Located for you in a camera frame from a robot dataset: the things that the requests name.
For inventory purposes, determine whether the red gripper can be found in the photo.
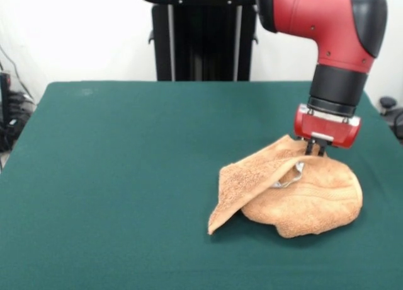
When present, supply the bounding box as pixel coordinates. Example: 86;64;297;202
293;103;362;158

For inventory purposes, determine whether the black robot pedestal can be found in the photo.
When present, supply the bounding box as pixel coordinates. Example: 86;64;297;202
138;0;259;82

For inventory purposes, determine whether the black electronics box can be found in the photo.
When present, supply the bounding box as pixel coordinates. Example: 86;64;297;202
0;71;13;129

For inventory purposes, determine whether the bundle of black cables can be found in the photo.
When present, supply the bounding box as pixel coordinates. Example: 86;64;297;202
0;45;37;153

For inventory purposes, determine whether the orange terry towel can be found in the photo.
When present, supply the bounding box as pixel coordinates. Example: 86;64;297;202
207;134;364;240

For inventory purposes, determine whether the dark green table cloth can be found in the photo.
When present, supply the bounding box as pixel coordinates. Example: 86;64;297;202
0;80;403;290

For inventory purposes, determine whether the black office chair base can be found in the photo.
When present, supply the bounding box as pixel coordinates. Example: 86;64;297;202
379;96;403;136

